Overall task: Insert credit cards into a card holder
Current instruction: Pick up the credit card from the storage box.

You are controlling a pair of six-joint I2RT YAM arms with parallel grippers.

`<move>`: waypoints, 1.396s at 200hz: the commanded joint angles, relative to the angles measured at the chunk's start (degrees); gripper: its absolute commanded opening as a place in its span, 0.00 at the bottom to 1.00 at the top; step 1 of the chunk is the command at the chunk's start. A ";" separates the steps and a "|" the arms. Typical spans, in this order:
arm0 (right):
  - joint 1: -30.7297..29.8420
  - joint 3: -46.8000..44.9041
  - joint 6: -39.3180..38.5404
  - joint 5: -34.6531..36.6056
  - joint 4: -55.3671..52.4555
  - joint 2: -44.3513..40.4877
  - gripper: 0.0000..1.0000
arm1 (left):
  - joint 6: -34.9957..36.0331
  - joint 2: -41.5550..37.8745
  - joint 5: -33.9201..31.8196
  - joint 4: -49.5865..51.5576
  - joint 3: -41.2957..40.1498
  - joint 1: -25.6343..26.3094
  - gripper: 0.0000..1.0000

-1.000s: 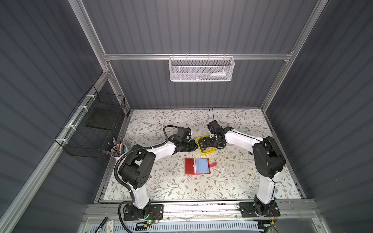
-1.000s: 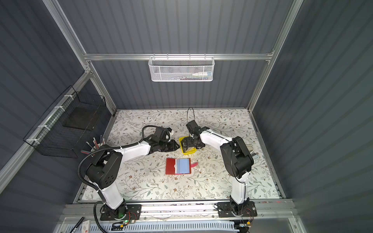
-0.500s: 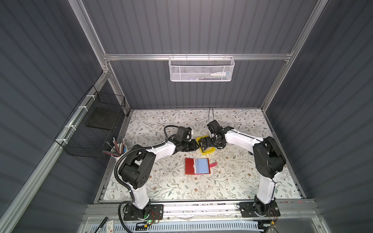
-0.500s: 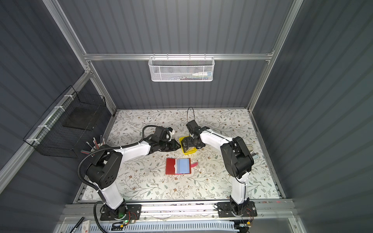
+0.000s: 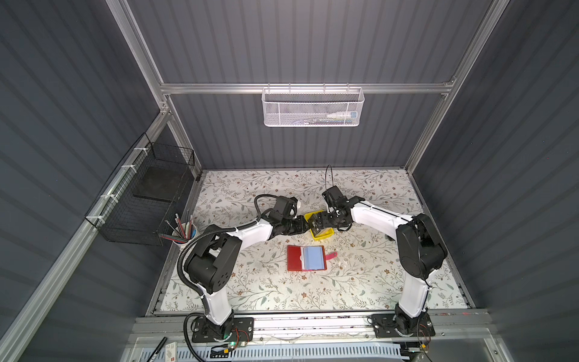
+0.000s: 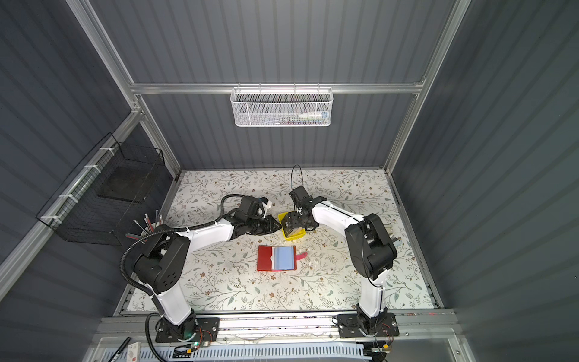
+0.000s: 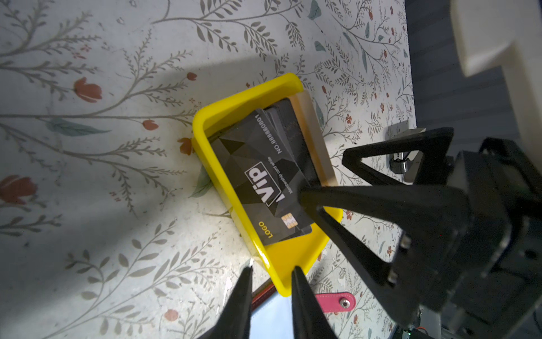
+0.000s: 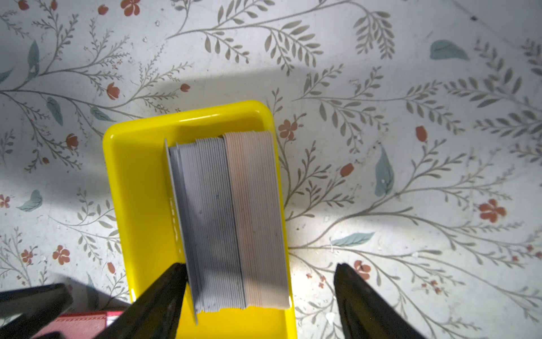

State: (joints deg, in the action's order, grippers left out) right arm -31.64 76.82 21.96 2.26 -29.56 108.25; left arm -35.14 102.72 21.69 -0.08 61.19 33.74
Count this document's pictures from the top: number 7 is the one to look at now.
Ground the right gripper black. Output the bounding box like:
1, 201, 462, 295
300, 127, 541, 338

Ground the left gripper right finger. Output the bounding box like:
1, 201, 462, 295
292, 266, 337, 339

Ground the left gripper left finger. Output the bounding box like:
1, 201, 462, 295
200, 266, 253, 338

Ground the yellow plastic card tray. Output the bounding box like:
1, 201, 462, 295
193, 73, 337, 297

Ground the black VIP credit card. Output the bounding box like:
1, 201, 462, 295
210, 109, 313, 246

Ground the stack of cards in tray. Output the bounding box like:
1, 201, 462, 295
265, 91, 338, 186

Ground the beige stapler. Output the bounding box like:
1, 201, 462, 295
386, 121, 426, 184

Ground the floral table mat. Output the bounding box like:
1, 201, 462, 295
1, 1, 415, 338

